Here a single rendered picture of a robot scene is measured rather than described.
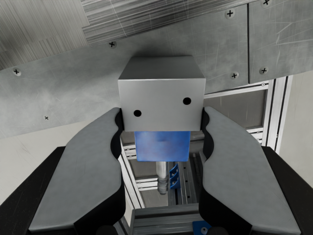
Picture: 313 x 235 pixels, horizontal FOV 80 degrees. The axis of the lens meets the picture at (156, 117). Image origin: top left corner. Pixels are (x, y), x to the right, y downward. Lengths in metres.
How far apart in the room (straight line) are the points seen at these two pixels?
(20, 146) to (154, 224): 1.23
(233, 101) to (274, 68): 0.71
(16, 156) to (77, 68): 1.49
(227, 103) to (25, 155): 1.34
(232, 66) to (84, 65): 0.12
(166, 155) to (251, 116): 0.82
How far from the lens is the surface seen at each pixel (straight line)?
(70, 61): 0.18
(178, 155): 0.15
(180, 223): 0.46
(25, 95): 0.21
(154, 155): 0.15
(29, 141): 1.49
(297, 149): 1.52
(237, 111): 0.92
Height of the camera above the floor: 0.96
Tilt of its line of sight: 59 degrees down
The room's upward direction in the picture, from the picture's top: 177 degrees counter-clockwise
